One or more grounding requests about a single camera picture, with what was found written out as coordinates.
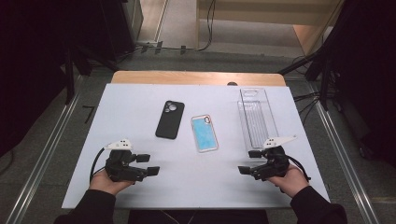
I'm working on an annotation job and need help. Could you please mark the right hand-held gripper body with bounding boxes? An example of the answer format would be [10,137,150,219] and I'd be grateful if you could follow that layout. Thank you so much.
[251,134,297,181]

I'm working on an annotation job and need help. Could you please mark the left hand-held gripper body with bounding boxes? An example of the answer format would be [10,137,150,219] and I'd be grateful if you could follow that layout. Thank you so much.
[104,138,149,183]

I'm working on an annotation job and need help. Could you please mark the clear plastic box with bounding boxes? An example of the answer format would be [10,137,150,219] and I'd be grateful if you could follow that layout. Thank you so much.
[237,87,279,151]

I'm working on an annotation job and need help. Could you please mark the black phone case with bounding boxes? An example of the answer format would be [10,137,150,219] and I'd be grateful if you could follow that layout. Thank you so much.
[154,100,186,140]

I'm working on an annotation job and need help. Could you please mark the blue phone case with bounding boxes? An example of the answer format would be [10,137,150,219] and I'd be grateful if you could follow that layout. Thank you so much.
[191,114,219,154]

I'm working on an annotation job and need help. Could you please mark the person's left hand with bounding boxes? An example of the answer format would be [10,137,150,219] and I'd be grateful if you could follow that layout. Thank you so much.
[89,169,134,196]

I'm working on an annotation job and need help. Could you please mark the person's right hand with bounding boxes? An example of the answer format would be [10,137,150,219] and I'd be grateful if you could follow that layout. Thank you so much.
[266,164,310,199]

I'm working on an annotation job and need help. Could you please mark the white table board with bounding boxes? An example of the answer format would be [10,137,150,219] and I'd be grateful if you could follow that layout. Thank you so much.
[61,83,331,210]

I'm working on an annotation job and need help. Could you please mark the black metal stand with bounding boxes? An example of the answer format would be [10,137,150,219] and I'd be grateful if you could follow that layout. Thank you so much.
[64,46,120,105]
[278,46,332,111]

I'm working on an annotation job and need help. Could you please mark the light wooden cabinet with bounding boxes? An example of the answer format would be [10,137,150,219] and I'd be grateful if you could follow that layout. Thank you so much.
[195,0,345,57]

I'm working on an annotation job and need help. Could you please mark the left hand-held gripper black cable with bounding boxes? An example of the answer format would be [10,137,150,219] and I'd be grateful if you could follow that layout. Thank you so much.
[89,147,107,184]

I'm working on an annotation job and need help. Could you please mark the hand-held gripper black cable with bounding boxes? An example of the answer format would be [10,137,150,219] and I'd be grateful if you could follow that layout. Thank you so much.
[89,147,107,184]
[287,154,312,183]

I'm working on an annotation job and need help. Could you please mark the right hand-held gripper black cable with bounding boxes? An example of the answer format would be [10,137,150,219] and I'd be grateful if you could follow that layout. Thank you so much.
[287,154,312,183]

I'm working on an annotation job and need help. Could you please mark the black floor cables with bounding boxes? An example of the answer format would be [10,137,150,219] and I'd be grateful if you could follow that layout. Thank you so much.
[293,91,323,125]

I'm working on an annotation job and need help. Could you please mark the metal floor rail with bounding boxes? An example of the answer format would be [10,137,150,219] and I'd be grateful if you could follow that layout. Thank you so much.
[6,92,82,224]
[306,82,381,224]

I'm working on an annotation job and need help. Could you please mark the black hanging cable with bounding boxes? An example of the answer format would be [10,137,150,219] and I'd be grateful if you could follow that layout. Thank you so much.
[198,0,218,52]

